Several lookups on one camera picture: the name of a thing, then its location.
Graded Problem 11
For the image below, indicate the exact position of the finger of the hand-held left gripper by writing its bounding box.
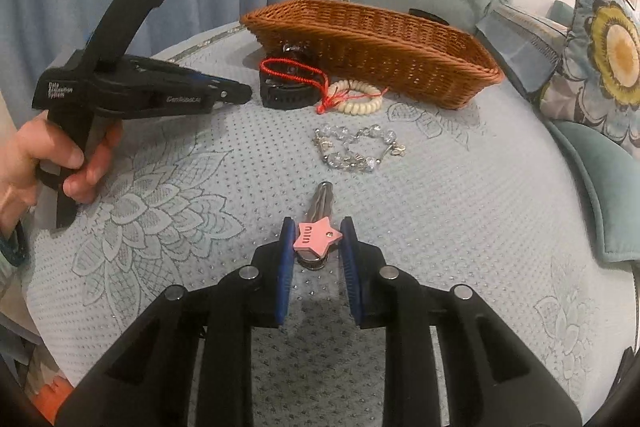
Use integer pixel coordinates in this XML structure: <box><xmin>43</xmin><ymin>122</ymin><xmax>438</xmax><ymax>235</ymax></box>
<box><xmin>127</xmin><ymin>55</ymin><xmax>227</xmax><ymax>86</ymax></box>
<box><xmin>200</xmin><ymin>79</ymin><xmax>253</xmax><ymax>106</ymax></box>

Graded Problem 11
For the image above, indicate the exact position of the black strap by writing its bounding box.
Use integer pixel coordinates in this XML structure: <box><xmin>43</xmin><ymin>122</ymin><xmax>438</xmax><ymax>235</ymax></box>
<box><xmin>407</xmin><ymin>8</ymin><xmax>448</xmax><ymax>25</ymax></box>

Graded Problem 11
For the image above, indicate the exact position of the clear crystal bracelet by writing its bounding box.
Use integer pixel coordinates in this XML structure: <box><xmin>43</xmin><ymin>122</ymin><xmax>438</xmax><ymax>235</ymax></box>
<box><xmin>314</xmin><ymin>125</ymin><xmax>407</xmax><ymax>174</ymax></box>

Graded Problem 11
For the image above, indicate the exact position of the red string bracelet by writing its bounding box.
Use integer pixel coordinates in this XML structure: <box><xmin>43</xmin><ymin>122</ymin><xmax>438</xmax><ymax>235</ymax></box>
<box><xmin>259</xmin><ymin>57</ymin><xmax>351</xmax><ymax>115</ymax></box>

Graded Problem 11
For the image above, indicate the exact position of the orange patterned cloth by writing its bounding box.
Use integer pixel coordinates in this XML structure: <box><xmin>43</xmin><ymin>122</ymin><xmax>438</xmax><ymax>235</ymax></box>
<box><xmin>27</xmin><ymin>352</ymin><xmax>76</xmax><ymax>425</ymax></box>

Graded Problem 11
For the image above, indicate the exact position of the black wristwatch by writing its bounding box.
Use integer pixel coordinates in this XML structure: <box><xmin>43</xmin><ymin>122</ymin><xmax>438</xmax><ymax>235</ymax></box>
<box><xmin>258</xmin><ymin>42</ymin><xmax>328</xmax><ymax>109</ymax></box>

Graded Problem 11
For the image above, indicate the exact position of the brown wicker basket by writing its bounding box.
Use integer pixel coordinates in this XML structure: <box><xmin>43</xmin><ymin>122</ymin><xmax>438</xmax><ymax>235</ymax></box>
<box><xmin>240</xmin><ymin>0</ymin><xmax>502</xmax><ymax>110</ymax></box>

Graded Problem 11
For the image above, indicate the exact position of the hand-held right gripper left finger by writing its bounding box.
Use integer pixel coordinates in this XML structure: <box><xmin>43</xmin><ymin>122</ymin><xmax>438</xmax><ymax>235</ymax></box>
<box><xmin>55</xmin><ymin>216</ymin><xmax>297</xmax><ymax>427</ymax></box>

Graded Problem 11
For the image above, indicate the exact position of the blue striped cushion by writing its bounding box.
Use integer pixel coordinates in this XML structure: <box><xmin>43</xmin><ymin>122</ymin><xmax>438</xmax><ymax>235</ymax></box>
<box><xmin>475</xmin><ymin>2</ymin><xmax>571</xmax><ymax>108</ymax></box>

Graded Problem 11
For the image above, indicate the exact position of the pink star hair clip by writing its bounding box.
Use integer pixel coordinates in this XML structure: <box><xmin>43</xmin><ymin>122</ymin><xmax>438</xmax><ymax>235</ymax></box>
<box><xmin>295</xmin><ymin>181</ymin><xmax>345</xmax><ymax>270</ymax></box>

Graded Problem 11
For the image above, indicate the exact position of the cream beaded bracelet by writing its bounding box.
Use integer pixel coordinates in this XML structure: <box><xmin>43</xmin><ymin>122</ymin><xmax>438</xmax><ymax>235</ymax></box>
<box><xmin>334</xmin><ymin>79</ymin><xmax>390</xmax><ymax>116</ymax></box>

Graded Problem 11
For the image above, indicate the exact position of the large flower print pillow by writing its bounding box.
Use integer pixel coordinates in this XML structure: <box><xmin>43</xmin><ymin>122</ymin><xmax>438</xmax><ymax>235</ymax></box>
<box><xmin>537</xmin><ymin>0</ymin><xmax>640</xmax><ymax>158</ymax></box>

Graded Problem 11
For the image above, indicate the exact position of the person's left hand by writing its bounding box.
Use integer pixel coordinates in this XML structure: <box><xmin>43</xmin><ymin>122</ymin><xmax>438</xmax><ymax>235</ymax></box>
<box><xmin>0</xmin><ymin>112</ymin><xmax>124</xmax><ymax>233</ymax></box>

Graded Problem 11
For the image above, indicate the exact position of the plain teal pillow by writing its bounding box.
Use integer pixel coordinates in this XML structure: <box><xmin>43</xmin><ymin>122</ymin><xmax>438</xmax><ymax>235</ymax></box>
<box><xmin>547</xmin><ymin>119</ymin><xmax>640</xmax><ymax>263</ymax></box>

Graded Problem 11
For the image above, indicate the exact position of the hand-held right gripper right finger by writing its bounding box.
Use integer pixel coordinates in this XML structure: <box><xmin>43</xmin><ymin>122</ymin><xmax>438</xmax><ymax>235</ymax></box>
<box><xmin>340</xmin><ymin>216</ymin><xmax>583</xmax><ymax>427</ymax></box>

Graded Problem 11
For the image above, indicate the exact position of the teal sofa backrest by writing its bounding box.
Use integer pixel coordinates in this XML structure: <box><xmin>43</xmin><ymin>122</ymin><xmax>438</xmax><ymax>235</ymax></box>
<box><xmin>547</xmin><ymin>0</ymin><xmax>576</xmax><ymax>22</ymax></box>

